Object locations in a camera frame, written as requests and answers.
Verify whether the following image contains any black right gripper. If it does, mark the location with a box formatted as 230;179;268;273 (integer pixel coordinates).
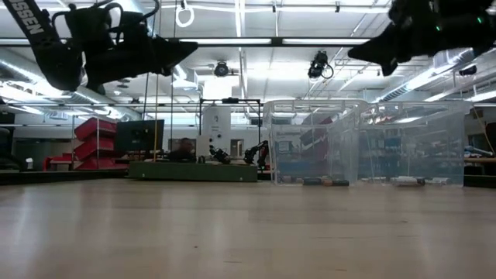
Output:
347;0;443;77

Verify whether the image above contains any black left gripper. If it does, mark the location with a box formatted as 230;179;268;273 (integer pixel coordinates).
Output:
84;12;200;95

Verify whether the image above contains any small clear plastic bin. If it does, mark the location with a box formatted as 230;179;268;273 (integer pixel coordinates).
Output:
358;100;473;188

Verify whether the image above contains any large clear plastic bin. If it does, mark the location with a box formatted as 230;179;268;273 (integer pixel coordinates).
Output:
262;98;370;187

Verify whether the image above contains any round black ceiling fixture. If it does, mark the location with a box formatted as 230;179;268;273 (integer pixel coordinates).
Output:
213;60;231;78

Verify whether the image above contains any white ceiling vent box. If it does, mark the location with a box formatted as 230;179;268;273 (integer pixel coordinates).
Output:
432;52;450;70

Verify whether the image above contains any white cabinet panel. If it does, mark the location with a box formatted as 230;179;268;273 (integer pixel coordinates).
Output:
201;106;233;156

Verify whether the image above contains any black monitor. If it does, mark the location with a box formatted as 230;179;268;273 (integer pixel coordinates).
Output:
114;119;166;153

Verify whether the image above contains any person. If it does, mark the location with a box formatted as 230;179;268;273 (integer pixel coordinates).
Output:
169;136;199;163

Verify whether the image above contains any red storage bin rack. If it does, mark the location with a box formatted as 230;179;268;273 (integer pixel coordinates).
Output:
42;117;131;171

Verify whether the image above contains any white hanging ring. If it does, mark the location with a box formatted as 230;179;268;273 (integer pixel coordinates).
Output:
174;0;196;29

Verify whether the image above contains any spiral ceiling duct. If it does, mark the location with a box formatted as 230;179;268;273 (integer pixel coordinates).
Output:
378;83;412;105

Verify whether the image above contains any black overhead camera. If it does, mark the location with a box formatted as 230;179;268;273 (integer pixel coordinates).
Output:
307;50;335;81

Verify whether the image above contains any yellow hanging cable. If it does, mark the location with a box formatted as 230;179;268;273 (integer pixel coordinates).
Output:
153;73;160;162

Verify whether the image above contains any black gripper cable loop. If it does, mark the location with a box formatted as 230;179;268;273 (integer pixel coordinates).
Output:
51;0;160;33

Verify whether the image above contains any black rig frame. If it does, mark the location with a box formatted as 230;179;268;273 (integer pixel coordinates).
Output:
198;97;262;156

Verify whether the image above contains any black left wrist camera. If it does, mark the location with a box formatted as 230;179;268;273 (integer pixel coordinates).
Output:
64;4;114;52

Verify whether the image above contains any black overhead frame bar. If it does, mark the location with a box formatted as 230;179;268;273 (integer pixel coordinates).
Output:
0;36;373;49

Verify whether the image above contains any silver ventilation duct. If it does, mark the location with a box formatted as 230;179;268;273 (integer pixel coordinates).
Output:
0;48;143;122

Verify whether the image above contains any black table frame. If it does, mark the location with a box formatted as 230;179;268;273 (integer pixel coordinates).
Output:
0;169;496;190

